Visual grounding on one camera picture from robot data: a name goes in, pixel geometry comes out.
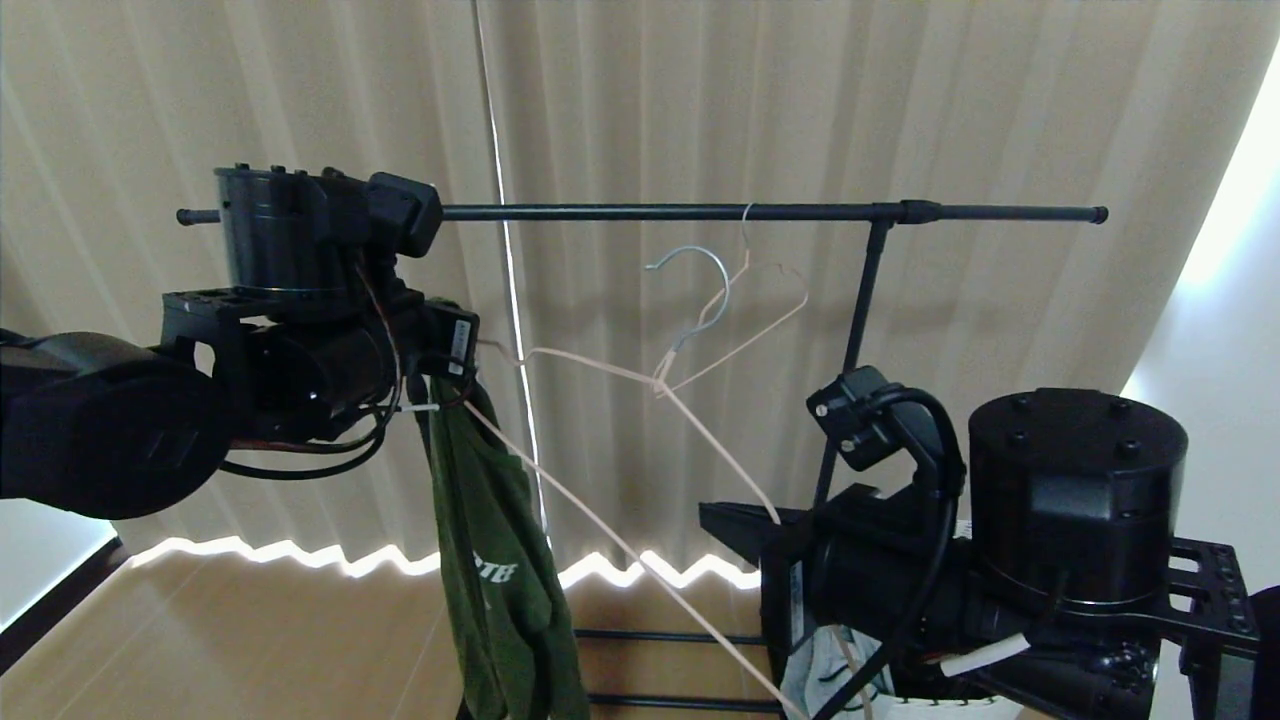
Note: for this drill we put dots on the black clothes rack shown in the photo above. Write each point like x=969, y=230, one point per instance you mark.
x=620, y=212

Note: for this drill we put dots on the beige curtain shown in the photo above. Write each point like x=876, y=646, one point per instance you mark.
x=950, y=120

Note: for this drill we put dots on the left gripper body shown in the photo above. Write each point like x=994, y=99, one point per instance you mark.
x=320, y=375

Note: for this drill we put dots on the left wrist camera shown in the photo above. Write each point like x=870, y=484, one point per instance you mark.
x=405, y=210

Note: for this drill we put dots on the pink clothes hanger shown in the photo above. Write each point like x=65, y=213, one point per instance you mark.
x=746, y=240
x=724, y=285

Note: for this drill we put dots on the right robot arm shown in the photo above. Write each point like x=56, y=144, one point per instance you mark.
x=1080, y=500

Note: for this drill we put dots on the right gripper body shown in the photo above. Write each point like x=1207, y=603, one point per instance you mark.
x=870, y=570

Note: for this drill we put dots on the pale grey shorts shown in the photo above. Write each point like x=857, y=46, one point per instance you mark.
x=830, y=680

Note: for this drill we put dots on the green printed shirt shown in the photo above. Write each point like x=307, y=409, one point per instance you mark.
x=500, y=560

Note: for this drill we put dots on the white laundry basket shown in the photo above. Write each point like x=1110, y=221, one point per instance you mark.
x=960, y=705

